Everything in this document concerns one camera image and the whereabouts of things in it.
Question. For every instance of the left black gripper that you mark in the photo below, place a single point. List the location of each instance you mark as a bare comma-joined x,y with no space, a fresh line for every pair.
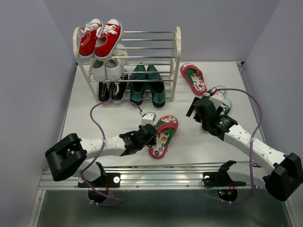
151,141

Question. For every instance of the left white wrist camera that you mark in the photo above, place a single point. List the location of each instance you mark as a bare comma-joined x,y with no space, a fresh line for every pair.
148,118

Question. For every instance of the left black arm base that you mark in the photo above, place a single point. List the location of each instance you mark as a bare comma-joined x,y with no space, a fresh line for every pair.
104,177

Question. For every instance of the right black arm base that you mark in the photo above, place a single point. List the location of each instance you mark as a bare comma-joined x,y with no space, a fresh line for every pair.
221,178

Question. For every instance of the green sneaker lower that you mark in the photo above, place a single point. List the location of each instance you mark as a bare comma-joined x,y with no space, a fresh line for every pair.
203,130

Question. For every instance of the left white sneaker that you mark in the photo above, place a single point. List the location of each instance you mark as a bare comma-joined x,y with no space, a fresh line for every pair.
99,70

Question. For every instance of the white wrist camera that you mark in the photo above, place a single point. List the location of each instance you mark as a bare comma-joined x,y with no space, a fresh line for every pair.
217,99
148,118

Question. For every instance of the left red canvas sneaker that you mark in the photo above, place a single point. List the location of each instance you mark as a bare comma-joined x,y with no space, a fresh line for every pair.
88,38

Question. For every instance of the black canvas sneaker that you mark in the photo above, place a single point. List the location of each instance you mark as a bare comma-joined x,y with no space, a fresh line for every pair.
104,91
120,88

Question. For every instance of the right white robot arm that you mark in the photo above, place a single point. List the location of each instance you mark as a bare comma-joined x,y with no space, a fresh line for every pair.
280,174

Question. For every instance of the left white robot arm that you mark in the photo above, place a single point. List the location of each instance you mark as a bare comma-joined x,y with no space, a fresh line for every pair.
69,157

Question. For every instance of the green sneaker upper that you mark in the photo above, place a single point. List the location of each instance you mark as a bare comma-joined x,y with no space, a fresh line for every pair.
226,105

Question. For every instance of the red canvas sneaker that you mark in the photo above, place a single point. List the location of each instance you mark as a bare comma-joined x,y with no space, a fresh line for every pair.
108,38
88,38

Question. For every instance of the cream shoe shelf with rods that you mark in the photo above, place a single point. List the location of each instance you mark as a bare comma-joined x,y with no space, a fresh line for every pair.
169,65

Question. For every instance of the green loafer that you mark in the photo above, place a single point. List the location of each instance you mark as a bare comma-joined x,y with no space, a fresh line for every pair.
156,86
137,89

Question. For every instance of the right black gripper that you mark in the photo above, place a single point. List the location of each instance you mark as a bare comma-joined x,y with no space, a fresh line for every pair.
192,107

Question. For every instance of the left black canvas sneaker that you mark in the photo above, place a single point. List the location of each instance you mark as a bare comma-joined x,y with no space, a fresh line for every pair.
104,91

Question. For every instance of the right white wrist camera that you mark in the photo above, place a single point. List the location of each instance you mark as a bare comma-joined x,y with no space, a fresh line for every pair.
217,99

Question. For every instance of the pink sandal back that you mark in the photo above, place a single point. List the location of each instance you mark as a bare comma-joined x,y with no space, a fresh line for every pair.
194,77

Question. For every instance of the white sneaker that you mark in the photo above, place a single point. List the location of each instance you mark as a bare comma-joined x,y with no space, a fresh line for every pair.
99,70
115,65

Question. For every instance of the green sneaker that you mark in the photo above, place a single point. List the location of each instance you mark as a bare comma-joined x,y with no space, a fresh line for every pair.
203,130
226,105

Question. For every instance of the aluminium rail frame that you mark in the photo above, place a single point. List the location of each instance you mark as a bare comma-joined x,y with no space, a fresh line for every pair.
192,153

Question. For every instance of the pink sandal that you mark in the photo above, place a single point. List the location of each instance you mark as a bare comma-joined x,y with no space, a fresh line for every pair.
166,128
194,77

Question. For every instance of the right white sneaker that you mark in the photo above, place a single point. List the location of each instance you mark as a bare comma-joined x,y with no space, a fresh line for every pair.
115,65

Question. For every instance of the right red canvas sneaker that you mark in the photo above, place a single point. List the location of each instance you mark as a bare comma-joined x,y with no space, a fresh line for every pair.
108,38

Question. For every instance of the pink sandal front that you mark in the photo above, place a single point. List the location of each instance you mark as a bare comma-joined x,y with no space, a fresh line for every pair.
166,128

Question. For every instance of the right black canvas sneaker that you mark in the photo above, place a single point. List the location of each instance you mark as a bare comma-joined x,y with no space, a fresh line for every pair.
120,88

